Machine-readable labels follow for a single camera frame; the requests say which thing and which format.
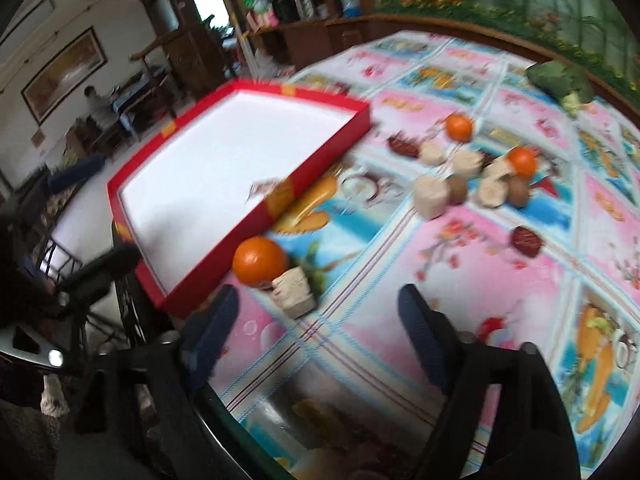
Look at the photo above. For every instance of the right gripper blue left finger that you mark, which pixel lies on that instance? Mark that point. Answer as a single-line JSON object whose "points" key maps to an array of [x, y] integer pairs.
{"points": [[205, 334]]}

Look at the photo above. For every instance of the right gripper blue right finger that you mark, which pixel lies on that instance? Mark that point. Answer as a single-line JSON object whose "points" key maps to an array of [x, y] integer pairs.
{"points": [[433, 338]]}

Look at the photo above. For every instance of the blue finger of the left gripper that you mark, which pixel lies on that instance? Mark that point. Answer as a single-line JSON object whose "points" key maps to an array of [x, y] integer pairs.
{"points": [[79, 172], [93, 280]]}

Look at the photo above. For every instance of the orange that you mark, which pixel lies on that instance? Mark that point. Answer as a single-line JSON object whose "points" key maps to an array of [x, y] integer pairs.
{"points": [[523, 161], [459, 127], [258, 261]]}

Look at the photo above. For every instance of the dark red date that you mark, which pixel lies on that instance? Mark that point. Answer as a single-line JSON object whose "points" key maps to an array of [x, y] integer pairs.
{"points": [[404, 146], [526, 241]]}

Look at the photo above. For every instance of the large beige cake block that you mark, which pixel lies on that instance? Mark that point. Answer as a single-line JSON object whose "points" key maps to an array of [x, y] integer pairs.
{"points": [[430, 196]]}

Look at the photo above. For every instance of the brown kiwi fruit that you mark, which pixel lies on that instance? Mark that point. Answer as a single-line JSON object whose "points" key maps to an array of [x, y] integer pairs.
{"points": [[457, 188], [518, 191]]}

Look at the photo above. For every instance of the beige cake piece small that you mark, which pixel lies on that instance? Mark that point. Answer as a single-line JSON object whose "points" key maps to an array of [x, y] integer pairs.
{"points": [[431, 153]]}

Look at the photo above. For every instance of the beige cake piece sliced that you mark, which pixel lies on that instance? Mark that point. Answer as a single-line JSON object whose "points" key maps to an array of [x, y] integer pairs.
{"points": [[493, 185]]}

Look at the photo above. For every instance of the seated person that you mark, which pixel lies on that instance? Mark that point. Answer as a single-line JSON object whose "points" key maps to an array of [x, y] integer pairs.
{"points": [[100, 109]]}

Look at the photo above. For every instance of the framed landscape painting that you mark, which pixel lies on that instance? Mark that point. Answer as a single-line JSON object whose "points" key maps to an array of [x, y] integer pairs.
{"points": [[73, 65]]}

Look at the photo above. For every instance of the dining table blue cloth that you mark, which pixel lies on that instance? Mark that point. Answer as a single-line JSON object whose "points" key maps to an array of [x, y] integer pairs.
{"points": [[144, 103]]}

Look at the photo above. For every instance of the red tray white inside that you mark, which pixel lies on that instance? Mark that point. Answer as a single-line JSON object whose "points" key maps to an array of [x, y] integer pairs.
{"points": [[223, 172]]}

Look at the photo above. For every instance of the wooden chair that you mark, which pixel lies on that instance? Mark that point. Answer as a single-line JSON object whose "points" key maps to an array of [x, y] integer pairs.
{"points": [[184, 63]]}

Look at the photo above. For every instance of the colourful fruit print tablecloth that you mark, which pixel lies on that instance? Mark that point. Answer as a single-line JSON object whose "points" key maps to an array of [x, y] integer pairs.
{"points": [[339, 393]]}

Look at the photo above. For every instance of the green leafy vegetable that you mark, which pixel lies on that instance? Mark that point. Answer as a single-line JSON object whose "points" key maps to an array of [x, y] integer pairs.
{"points": [[565, 83]]}

